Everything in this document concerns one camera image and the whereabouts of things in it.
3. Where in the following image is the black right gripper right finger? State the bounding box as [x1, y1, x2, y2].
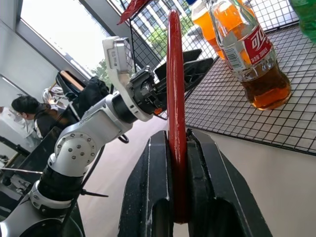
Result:
[186, 127, 273, 237]

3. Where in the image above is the seated person black hair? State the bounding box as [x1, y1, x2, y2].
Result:
[11, 95, 65, 139]

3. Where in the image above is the glass cola bottle red label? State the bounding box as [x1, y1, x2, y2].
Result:
[209, 0, 292, 111]

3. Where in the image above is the orange soda bottle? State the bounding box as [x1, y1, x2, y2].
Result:
[191, 0, 255, 60]

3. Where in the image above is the green soda bottle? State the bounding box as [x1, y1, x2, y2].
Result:
[288, 0, 316, 44]

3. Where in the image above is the black desk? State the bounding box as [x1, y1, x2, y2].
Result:
[0, 126, 64, 198]

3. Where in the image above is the black wire grid rack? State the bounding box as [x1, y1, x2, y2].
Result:
[119, 0, 316, 157]

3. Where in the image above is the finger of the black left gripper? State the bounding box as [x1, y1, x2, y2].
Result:
[154, 49, 202, 80]
[155, 57, 214, 95]

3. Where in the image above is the black chair with brown board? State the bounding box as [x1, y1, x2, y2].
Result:
[55, 70, 86, 99]

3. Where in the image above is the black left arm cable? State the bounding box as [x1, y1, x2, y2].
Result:
[60, 133, 130, 237]

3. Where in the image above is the black jacket on chair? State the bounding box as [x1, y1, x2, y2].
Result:
[75, 76, 111, 118]

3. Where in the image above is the red snack packet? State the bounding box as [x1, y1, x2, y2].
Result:
[116, 0, 149, 26]

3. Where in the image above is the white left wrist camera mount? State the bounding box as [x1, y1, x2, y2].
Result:
[102, 36, 154, 122]

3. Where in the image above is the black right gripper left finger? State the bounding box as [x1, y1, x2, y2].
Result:
[118, 130, 175, 237]

